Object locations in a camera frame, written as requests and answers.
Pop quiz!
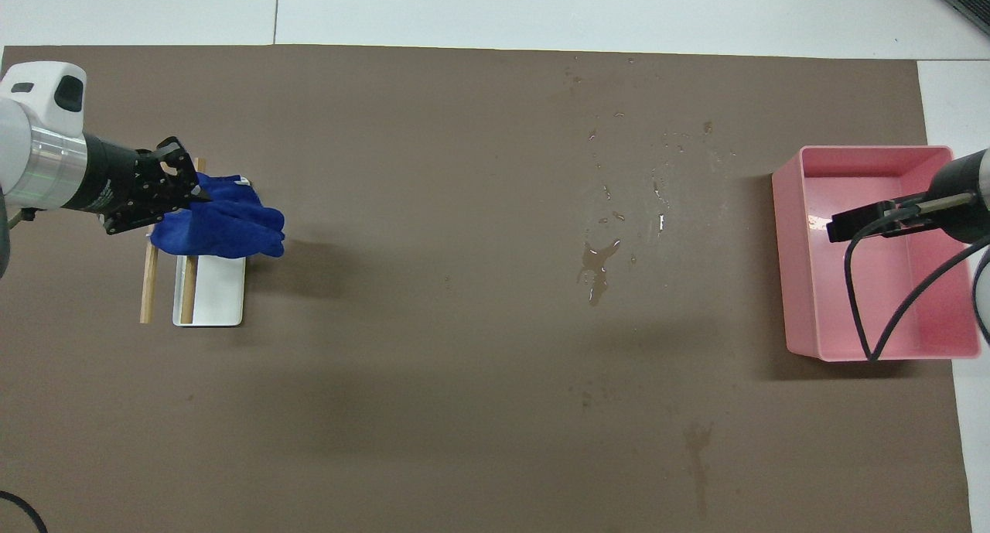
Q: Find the pink plastic bin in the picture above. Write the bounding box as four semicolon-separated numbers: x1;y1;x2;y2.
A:
771;145;982;363

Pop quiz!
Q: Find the white rectangular tray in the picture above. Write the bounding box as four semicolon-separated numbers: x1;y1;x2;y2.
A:
172;176;251;328

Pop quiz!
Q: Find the water puddle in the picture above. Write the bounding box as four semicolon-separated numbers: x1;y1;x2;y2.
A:
576;238;623;308

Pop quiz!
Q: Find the wooden stick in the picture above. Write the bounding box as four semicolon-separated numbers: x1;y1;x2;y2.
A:
139;233;160;325
179;157;207;325

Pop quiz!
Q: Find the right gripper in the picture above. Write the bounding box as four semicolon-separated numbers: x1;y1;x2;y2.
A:
886;151;988;245

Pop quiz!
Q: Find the black cable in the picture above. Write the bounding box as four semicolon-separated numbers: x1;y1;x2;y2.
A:
844;192;990;362
0;490;49;533

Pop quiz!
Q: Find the blue towel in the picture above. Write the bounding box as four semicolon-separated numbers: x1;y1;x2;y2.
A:
149;173;286;260

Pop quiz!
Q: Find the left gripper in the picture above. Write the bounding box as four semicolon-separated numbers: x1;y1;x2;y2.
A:
77;134;215;237

